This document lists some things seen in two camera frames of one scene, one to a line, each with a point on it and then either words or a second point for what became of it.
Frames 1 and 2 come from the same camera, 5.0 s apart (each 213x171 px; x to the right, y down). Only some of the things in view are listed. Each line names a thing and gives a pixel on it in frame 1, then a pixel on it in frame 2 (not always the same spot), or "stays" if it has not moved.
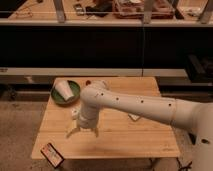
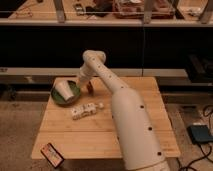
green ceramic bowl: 76,91 stays
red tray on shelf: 135,9 stays
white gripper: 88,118 to 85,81
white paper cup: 63,88 stays
